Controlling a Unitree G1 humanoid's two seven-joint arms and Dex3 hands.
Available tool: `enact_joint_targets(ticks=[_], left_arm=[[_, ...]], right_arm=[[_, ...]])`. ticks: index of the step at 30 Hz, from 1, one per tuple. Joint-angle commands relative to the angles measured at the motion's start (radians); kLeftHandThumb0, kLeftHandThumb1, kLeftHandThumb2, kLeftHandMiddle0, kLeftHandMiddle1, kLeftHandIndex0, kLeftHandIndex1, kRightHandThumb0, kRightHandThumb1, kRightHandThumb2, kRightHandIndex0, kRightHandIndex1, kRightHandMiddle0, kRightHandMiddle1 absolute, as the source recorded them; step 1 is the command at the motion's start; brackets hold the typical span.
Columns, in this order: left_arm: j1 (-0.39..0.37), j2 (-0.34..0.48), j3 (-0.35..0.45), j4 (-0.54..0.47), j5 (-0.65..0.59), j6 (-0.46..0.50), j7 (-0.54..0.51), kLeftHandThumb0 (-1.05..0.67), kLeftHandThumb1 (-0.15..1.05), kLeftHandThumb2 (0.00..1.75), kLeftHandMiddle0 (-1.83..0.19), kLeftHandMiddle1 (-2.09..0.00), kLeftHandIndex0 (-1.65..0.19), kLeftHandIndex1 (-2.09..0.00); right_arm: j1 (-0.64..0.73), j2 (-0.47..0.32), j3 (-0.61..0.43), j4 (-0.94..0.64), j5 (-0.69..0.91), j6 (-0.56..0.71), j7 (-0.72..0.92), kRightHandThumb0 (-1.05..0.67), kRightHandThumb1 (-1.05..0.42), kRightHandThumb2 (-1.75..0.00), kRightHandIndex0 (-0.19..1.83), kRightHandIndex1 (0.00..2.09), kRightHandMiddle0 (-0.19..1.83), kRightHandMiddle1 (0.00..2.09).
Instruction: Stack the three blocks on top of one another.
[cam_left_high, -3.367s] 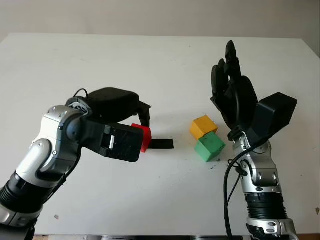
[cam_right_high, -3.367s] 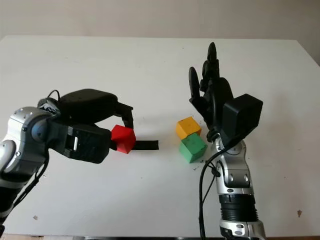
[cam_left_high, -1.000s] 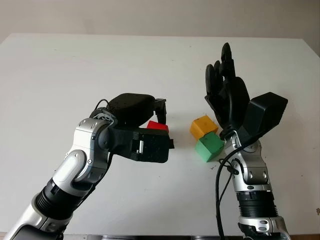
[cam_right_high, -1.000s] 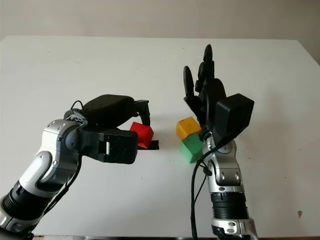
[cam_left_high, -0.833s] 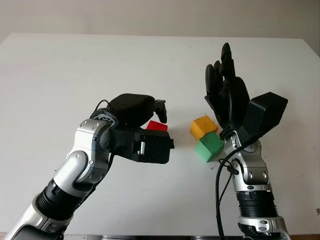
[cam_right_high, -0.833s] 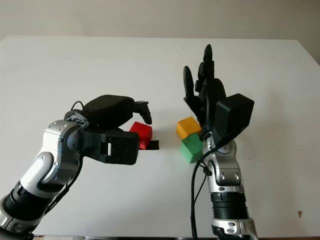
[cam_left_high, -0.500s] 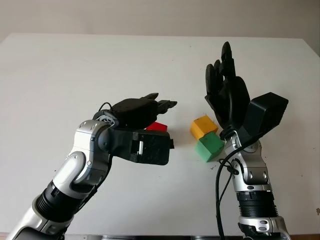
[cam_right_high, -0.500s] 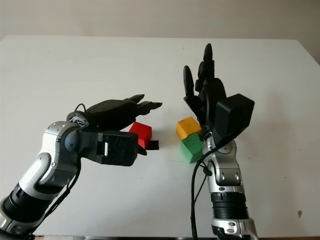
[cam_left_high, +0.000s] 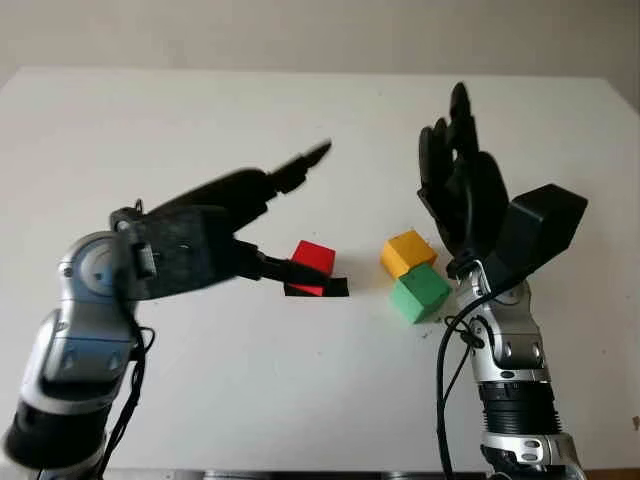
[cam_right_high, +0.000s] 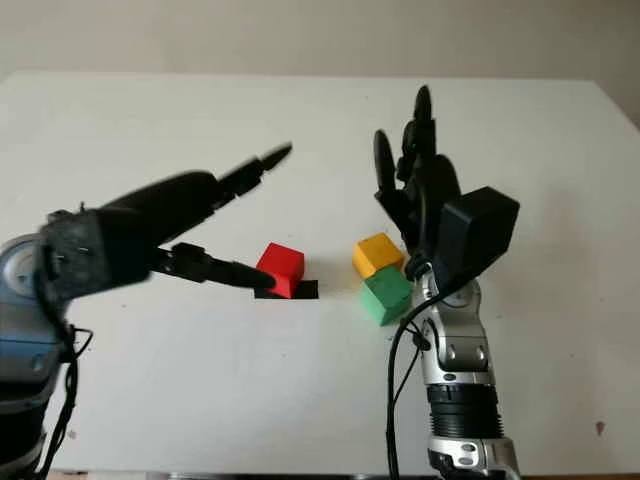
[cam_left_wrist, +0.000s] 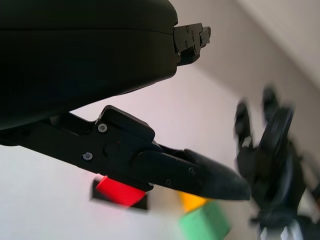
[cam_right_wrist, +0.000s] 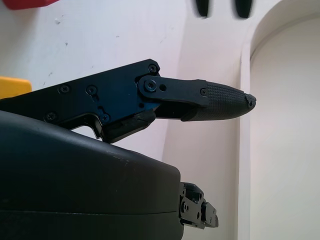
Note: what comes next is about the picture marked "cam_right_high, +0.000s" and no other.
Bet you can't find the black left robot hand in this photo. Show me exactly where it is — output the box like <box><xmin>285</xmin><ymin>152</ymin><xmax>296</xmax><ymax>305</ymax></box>
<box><xmin>97</xmin><ymin>141</ymin><xmax>295</xmax><ymax>297</ymax></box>

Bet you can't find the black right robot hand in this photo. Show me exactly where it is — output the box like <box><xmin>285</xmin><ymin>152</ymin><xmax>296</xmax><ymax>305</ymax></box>
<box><xmin>373</xmin><ymin>84</ymin><xmax>464</xmax><ymax>275</ymax></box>

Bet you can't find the yellow wooden block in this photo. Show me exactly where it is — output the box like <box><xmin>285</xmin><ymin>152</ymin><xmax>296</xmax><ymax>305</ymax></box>
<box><xmin>352</xmin><ymin>232</ymin><xmax>406</xmax><ymax>279</ymax></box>

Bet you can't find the green wooden block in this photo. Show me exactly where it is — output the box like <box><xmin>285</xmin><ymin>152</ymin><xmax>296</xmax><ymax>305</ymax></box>
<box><xmin>359</xmin><ymin>265</ymin><xmax>414</xmax><ymax>328</ymax></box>

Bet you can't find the red wooden block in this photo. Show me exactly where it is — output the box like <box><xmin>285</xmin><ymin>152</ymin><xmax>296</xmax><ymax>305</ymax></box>
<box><xmin>255</xmin><ymin>242</ymin><xmax>306</xmax><ymax>300</ymax></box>

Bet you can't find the black tape mark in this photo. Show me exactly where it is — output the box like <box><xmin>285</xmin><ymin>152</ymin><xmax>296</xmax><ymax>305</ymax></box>
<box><xmin>252</xmin><ymin>279</ymin><xmax>320</xmax><ymax>302</ymax></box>

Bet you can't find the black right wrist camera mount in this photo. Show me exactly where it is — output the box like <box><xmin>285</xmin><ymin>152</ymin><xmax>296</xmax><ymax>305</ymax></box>
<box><xmin>433</xmin><ymin>185</ymin><xmax>522</xmax><ymax>282</ymax></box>

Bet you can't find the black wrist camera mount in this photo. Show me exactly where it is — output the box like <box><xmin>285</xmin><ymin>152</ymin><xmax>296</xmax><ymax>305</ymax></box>
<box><xmin>38</xmin><ymin>208</ymin><xmax>158</xmax><ymax>307</ymax></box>
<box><xmin>433</xmin><ymin>185</ymin><xmax>522</xmax><ymax>282</ymax></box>

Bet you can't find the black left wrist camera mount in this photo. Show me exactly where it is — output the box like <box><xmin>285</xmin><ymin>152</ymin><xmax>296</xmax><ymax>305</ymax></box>
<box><xmin>38</xmin><ymin>208</ymin><xmax>158</xmax><ymax>307</ymax></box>

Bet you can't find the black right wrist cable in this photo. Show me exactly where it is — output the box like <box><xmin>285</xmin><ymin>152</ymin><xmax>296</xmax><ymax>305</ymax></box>
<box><xmin>384</xmin><ymin>259</ymin><xmax>486</xmax><ymax>480</ymax></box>

